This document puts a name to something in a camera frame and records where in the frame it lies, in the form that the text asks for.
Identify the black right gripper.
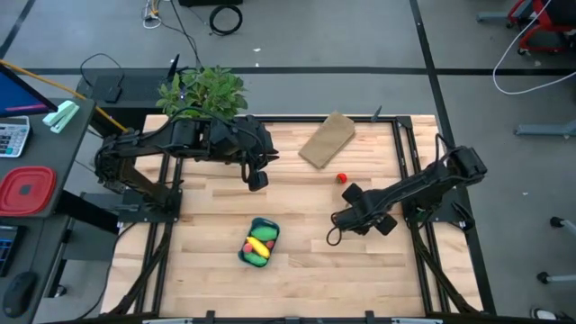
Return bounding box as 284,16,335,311
333,182,399,237

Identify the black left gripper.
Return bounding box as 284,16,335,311
231,114,280,193

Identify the pale green round toy vegetable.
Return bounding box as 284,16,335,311
249,225,279,243

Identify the yellow toy banana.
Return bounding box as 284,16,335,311
246,236,272,260

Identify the bright green toy vegetable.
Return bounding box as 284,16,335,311
243,251,269,268

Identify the grey plastic bin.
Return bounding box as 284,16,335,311
237,216,282,269

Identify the tan folded cloth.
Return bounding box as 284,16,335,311
298,111,356,170

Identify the green potted plant black pot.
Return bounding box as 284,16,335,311
156,65,249,122

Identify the black low platform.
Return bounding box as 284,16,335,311
75,67,181,134

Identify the black power adapter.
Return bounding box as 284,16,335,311
103,74,123,104

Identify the grey caster leg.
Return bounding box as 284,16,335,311
536,270,576,285
549,216,576,238

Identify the grey chair leg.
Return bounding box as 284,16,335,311
514,119,576,139
475,11,512,23

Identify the mint green stapler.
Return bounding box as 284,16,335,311
41,99,81,135

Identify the dark grey desk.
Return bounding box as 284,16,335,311
0,96,98,324

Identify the red plastic lid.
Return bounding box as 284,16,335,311
0,166,58,218

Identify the grey calculator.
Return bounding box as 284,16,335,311
0,115,32,159

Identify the black computer monitor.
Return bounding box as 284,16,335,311
0,62,59,119

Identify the black keyboard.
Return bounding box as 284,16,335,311
0,224,20,278

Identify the black computer mouse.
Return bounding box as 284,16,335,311
2,270,39,320

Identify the red and black cart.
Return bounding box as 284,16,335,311
507,0,576,56

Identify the yellow cable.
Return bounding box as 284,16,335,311
0,58,131,133

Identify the black coiled cable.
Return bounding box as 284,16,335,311
208,4,245,37

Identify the white cable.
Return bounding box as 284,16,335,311
491,0,576,96

